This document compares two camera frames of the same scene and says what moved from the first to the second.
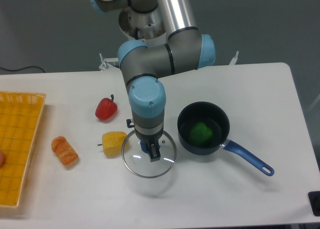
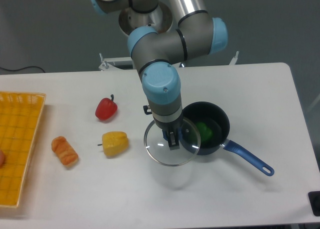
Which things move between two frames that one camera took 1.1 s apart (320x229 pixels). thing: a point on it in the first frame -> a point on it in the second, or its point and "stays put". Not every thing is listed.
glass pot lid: [139, 162] -> [157, 146]
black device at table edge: [314, 197] stays put
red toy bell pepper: [106, 109] stays put
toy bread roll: [66, 154] stays put
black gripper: [151, 140] -> [173, 129]
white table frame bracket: [106, 66] stays put
